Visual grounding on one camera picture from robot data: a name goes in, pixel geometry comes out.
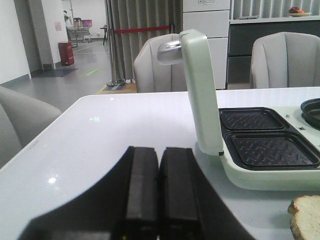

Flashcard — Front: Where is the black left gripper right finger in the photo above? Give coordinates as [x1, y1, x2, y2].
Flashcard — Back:
[159, 147, 253, 240]

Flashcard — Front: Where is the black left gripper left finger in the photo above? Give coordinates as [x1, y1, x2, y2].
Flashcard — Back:
[19, 146, 159, 240]

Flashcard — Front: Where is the white bread slice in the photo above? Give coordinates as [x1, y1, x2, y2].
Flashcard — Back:
[287, 195, 320, 240]

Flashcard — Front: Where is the green sandwich maker lid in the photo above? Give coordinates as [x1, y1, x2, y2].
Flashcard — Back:
[157, 29, 224, 156]

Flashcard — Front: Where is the green breakfast maker base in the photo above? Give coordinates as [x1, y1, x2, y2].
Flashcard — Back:
[194, 106, 320, 192]

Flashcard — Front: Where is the red belt stanchion barrier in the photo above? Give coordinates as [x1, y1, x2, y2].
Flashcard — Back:
[106, 23, 175, 87]

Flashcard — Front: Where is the beige armchair left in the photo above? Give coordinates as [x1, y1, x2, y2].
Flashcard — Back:
[133, 33, 187, 93]

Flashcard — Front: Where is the beige armchair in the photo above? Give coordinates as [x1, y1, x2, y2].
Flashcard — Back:
[249, 32, 320, 89]
[133, 33, 187, 93]

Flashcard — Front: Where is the grey armchair near left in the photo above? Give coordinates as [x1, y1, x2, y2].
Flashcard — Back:
[0, 87, 62, 167]

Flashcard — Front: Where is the black round frying pan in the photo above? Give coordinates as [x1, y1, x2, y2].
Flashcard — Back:
[300, 98, 320, 130]

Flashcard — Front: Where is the red trash bin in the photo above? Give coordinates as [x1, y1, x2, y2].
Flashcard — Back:
[58, 41, 75, 66]

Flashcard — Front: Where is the beige armchair right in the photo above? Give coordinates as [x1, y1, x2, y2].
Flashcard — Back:
[249, 32, 320, 89]

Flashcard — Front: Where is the dark kitchen counter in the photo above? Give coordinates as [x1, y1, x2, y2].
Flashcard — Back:
[227, 17, 320, 85]

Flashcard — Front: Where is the white refrigerator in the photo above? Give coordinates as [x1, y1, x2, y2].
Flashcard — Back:
[182, 0, 231, 90]

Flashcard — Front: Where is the fruit plate on counter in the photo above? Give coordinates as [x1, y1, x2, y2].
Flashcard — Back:
[288, 6, 312, 17]

